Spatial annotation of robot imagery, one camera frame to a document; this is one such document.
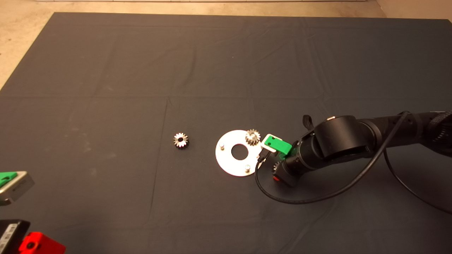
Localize right wrist green camera mount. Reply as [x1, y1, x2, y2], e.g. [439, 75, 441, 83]
[264, 136, 293, 159]

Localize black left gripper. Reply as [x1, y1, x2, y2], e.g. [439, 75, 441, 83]
[0, 219, 66, 254]

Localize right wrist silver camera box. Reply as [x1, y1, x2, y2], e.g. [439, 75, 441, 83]
[260, 133, 278, 153]

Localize white round pegged plate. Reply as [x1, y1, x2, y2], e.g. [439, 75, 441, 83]
[215, 130, 264, 177]

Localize left wrist green camera mount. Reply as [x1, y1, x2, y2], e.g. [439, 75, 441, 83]
[0, 172, 17, 188]

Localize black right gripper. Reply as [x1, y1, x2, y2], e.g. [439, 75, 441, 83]
[274, 156, 306, 188]

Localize wrist green camera mount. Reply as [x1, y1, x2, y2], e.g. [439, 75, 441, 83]
[0, 172, 17, 188]
[264, 136, 293, 159]

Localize dark grey table cloth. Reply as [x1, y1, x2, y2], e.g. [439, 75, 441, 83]
[0, 12, 452, 254]

